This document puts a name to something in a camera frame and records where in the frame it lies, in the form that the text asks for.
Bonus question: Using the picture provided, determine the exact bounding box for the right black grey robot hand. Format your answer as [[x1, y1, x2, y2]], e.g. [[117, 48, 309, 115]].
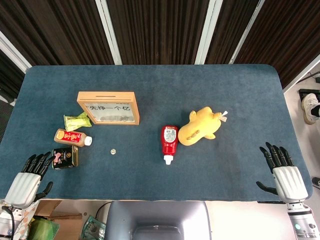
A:
[[256, 141, 309, 204]]

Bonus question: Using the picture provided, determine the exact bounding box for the left black grey robot hand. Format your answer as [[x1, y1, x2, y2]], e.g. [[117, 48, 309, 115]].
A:
[[4, 151, 56, 210]]

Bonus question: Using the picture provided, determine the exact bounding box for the floral print cloth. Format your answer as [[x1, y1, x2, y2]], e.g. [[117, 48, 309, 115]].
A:
[[13, 202, 39, 240]]

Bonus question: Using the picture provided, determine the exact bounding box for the green plastic bag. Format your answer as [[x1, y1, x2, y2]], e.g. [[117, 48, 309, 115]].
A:
[[29, 216, 60, 240]]

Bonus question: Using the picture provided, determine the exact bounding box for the brown cardboard box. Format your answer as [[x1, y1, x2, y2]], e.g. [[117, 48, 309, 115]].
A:
[[34, 199, 84, 240]]

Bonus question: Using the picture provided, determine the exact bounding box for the brown drink bottle white cap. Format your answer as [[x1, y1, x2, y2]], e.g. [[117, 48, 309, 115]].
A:
[[54, 128, 93, 146]]

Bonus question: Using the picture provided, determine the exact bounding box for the black mesh chair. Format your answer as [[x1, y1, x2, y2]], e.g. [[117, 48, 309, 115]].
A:
[[0, 92, 17, 143]]

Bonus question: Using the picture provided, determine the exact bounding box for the white sneaker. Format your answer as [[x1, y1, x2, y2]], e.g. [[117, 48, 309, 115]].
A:
[[301, 93, 320, 125]]

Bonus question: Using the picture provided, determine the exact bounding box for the green printed packet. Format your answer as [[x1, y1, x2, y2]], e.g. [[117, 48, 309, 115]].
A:
[[81, 215, 107, 240]]

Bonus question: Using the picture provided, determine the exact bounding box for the green snack bag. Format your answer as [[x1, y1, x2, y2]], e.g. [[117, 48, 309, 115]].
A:
[[63, 111, 92, 133]]

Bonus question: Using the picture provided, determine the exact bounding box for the black floor stand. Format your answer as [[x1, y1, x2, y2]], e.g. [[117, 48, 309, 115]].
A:
[[297, 88, 320, 101]]

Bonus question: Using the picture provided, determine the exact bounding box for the yellow plush toy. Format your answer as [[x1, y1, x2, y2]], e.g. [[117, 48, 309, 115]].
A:
[[177, 106, 223, 147]]

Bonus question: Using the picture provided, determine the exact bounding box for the red ketchup squeeze bottle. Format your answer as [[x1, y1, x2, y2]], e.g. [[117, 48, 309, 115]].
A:
[[161, 125, 179, 166]]

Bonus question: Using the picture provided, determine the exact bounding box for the grey robot torso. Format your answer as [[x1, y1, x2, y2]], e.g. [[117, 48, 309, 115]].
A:
[[104, 200, 213, 240]]

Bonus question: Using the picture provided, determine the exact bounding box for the blue table cloth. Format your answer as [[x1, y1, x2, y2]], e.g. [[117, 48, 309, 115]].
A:
[[0, 64, 313, 202]]

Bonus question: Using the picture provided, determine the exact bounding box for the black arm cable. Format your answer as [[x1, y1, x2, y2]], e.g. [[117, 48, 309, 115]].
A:
[[1, 205, 16, 238]]

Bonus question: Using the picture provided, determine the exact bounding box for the wooden framed coin box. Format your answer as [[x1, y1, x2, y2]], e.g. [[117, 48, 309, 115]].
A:
[[76, 91, 141, 126]]

